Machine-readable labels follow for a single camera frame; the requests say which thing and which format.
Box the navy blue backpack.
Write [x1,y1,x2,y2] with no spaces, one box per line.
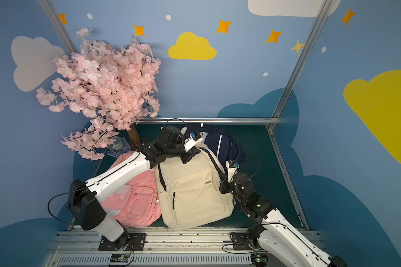
[184,123,245,166]

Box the beige and navy backpack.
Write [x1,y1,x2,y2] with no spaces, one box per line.
[155,144,234,231]

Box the pink backpack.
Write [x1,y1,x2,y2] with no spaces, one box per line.
[101,170,161,228]

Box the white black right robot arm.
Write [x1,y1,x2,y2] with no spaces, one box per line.
[219,173,347,267]

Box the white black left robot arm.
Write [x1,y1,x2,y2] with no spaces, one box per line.
[68,126,203,250]

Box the right green circuit board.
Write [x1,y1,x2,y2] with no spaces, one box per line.
[251,253,268,267]

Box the green circuit board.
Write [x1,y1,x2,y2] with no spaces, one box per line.
[108,254,131,267]
[251,253,268,267]

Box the pink artificial blossom tree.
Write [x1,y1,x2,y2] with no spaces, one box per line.
[36,28,161,161]

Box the left green circuit board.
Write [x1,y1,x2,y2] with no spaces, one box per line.
[108,254,131,267]

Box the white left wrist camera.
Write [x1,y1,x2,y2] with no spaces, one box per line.
[184,131,203,152]

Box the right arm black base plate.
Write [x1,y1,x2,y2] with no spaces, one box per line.
[229,232,262,250]

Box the aluminium right side rail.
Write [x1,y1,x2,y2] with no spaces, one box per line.
[267,124,310,230]

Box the aluminium back rail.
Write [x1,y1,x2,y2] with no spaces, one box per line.
[139,117,280,125]

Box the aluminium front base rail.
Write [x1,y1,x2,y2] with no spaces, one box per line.
[41,226,331,267]

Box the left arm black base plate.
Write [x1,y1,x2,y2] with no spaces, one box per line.
[98,232,147,251]

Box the aluminium left corner post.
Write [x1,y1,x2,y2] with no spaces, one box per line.
[37,0,77,54]

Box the aluminium corner post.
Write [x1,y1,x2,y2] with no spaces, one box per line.
[272,0,335,118]
[37,0,77,54]

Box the aluminium right corner post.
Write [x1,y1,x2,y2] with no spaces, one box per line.
[272,0,335,118]

